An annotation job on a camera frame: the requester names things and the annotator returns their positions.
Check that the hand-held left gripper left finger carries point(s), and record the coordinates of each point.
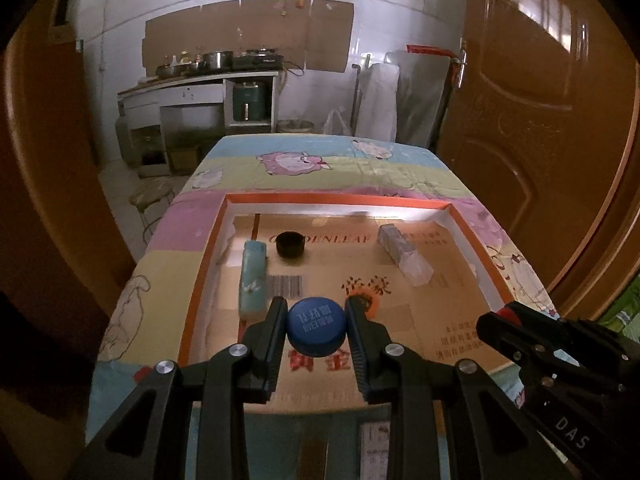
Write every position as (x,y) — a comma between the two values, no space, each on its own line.
(279,345)

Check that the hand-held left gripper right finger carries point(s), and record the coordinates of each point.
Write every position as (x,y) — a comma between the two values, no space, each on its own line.
(356,345)

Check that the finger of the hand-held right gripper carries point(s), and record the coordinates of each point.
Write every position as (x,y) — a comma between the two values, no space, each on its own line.
(545,314)
(520,342)

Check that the red bottle cap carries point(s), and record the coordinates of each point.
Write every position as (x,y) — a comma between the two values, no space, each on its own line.
(509,314)

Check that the blue bottle cap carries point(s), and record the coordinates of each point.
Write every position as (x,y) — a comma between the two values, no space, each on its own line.
(316,325)

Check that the orange cap with black print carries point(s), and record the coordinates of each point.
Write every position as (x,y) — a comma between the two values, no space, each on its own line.
(374,305)

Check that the light blue tube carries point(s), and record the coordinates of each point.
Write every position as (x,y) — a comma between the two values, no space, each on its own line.
(253,280)

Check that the shallow cardboard box tray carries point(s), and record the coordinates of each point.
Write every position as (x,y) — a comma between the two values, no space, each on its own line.
(440,300)

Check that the black bottle cap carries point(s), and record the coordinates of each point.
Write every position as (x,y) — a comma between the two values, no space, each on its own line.
(291,244)

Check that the small white box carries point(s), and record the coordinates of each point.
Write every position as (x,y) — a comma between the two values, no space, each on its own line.
(376,447)

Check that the cartoon printed tablecloth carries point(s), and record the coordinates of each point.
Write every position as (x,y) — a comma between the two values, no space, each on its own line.
(300,170)

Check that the brown wooden door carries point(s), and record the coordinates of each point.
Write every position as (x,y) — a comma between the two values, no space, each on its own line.
(525,135)

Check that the round metal stool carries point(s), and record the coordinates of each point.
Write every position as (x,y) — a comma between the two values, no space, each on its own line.
(150,194)

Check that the round basket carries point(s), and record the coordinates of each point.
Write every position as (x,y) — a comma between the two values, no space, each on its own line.
(296,126)

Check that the small clear plastic bag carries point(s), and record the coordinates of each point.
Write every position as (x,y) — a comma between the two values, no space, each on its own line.
(337,124)

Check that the green air fryer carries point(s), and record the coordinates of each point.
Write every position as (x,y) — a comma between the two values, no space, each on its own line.
(249,101)

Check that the white plastic bag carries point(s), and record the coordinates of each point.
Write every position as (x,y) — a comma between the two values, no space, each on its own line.
(377,100)

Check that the clear plastic wrapped panel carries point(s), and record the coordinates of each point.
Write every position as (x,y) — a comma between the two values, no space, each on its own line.
(422,100)

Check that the white kitchen counter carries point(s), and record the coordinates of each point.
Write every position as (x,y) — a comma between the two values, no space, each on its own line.
(190,95)

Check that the black gas stove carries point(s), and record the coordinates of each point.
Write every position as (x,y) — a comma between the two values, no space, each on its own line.
(257,59)

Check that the red paper strip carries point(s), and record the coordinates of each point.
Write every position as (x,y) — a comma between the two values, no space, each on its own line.
(430,50)

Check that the steel pot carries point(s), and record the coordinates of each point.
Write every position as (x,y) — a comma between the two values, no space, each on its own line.
(218,60)

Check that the metal pan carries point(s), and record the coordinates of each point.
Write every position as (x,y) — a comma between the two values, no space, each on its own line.
(175,70)

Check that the wooden door frame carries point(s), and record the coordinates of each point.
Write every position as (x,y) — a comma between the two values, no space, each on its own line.
(45,160)

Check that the cardboard sheet on wall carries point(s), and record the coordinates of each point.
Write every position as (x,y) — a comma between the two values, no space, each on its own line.
(250,30)

